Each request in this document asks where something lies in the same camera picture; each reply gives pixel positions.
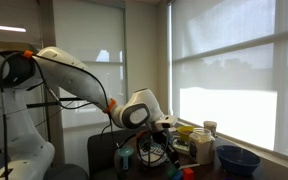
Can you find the teal measuring cup with handle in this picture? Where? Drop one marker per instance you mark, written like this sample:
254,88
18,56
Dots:
125,153

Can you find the blue patterned paper plate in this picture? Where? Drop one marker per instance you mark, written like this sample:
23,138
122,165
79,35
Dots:
154,157

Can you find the dark blue bowl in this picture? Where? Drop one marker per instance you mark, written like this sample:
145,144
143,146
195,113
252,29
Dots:
237,160

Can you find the blue cylinder block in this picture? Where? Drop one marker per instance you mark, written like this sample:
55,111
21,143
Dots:
178,176

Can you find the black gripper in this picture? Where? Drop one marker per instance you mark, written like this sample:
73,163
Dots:
161,144

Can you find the red cube block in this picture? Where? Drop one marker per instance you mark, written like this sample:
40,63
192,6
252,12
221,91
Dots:
188,174

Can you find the dark chair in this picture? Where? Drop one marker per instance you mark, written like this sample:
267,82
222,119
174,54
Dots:
101,153

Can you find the yellow bowl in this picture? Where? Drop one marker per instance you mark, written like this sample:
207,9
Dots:
184,132

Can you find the white plastic spoon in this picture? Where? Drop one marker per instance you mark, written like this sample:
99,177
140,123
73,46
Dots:
189,166

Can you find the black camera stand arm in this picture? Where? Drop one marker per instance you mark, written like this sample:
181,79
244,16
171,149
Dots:
45,104

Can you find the paper cup on sill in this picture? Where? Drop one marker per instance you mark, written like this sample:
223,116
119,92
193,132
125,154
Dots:
211,126

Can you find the glass sugar jar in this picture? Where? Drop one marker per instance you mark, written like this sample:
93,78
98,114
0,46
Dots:
201,148

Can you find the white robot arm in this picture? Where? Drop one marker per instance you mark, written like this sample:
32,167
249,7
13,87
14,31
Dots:
27,155

